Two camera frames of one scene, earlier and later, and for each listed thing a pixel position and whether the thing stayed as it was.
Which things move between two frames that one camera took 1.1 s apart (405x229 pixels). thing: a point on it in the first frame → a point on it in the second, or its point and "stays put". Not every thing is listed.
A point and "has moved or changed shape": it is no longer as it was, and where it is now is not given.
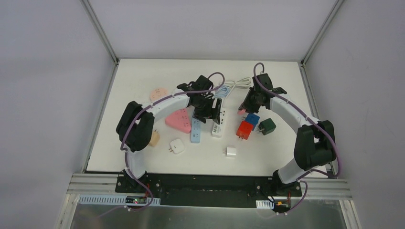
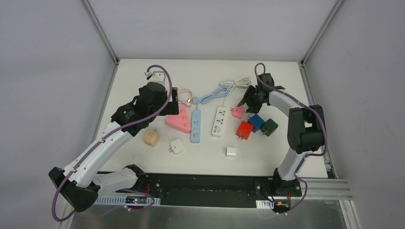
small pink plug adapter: (241, 111) has moved or changed shape
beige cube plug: (155, 138) stays put
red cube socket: (244, 130) stays put
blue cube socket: (252, 119) has moved or changed shape
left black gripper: (206, 111) → (172, 106)
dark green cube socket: (267, 126) stays put
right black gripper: (248, 103) stays put
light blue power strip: (195, 130) stays put
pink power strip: (179, 120) stays put
